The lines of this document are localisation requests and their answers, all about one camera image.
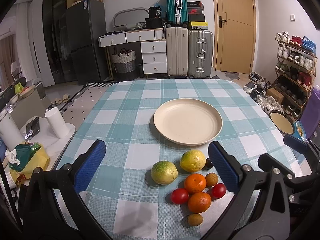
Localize red tomato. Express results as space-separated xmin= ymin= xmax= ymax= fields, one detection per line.
xmin=211 ymin=183 xmax=227 ymax=200
xmin=170 ymin=188 xmax=189 ymax=205

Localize brown longan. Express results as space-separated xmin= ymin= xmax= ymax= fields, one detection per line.
xmin=205 ymin=173 xmax=219 ymax=187
xmin=187 ymin=213 xmax=203 ymax=226

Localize orange mandarin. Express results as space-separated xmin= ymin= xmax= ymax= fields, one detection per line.
xmin=183 ymin=173 xmax=207 ymax=194
xmin=187 ymin=192 xmax=212 ymax=213

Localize green yellow passion fruit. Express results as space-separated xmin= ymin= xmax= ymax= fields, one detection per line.
xmin=151 ymin=160 xmax=178 ymax=185

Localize purple bag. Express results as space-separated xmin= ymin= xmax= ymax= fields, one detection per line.
xmin=300 ymin=85 xmax=320 ymax=139

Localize yellow green snack bags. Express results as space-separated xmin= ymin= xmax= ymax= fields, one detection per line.
xmin=5 ymin=142 xmax=50 ymax=186

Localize white side table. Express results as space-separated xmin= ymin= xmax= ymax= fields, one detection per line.
xmin=0 ymin=115 xmax=76 ymax=188

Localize white paper roll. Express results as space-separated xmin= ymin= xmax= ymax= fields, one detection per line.
xmin=44 ymin=107 xmax=69 ymax=139

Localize shoe rack with shoes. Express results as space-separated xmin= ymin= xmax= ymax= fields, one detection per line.
xmin=274 ymin=31 xmax=317 ymax=121

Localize teal checkered tablecloth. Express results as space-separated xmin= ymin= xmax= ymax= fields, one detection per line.
xmin=53 ymin=78 xmax=306 ymax=240

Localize dotted floor rug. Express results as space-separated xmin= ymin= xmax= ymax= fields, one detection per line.
xmin=60 ymin=81 xmax=116 ymax=131

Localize beige slippers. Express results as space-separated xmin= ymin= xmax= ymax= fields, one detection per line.
xmin=52 ymin=94 xmax=70 ymax=106

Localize cream round plate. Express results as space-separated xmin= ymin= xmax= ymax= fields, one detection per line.
xmin=153 ymin=98 xmax=223 ymax=146

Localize silver suitcase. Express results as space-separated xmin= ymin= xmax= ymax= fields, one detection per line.
xmin=188 ymin=29 xmax=214 ymax=79

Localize beige suitcase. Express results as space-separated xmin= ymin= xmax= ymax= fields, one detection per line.
xmin=166 ymin=27 xmax=188 ymax=77

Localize wooden door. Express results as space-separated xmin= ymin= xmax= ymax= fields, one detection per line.
xmin=214 ymin=0 xmax=256 ymax=74

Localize woven laundry basket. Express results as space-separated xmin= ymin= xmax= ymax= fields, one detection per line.
xmin=111 ymin=49 xmax=138 ymax=81

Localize stacked shoe boxes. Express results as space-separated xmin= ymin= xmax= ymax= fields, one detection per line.
xmin=187 ymin=1 xmax=208 ymax=30

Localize white drawer desk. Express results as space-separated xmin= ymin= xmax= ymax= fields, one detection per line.
xmin=98 ymin=28 xmax=167 ymax=75

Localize teal suitcase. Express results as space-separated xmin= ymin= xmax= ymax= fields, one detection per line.
xmin=166 ymin=0 xmax=188 ymax=28

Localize black refrigerator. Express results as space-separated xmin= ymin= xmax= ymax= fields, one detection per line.
xmin=66 ymin=0 xmax=109 ymax=85

